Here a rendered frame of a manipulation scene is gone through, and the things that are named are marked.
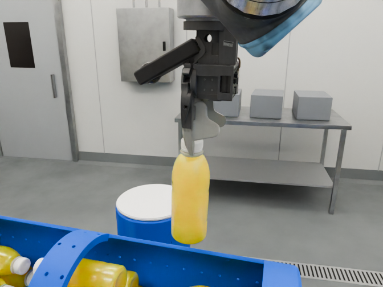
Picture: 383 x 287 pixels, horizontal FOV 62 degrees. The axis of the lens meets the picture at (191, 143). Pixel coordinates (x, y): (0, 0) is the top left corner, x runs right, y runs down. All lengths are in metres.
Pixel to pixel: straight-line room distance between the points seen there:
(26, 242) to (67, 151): 3.73
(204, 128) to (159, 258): 0.40
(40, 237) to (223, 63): 0.68
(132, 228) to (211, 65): 0.80
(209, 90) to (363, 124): 3.68
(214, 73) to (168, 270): 0.51
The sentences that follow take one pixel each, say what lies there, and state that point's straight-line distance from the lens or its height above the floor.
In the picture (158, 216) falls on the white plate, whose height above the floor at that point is 1.04.
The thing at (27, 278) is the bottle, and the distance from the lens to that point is 0.97.
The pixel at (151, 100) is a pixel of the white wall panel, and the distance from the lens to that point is 4.04.
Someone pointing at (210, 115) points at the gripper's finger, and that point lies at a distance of 0.56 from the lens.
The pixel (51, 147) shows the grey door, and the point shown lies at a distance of 4.81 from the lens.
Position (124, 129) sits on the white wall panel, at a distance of 4.26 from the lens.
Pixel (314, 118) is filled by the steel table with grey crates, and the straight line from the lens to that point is 3.19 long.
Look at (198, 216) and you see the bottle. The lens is 0.58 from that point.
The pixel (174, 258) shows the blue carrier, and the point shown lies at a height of 1.13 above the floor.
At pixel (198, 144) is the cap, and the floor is 1.45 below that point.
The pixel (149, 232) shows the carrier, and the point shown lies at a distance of 1.15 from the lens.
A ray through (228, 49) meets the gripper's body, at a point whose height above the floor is 1.61.
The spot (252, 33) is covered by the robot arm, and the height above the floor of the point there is 1.63.
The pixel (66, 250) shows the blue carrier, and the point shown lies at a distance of 0.69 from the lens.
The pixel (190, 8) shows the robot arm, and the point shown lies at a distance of 0.48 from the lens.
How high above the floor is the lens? 1.62
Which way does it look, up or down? 18 degrees down
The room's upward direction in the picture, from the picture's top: straight up
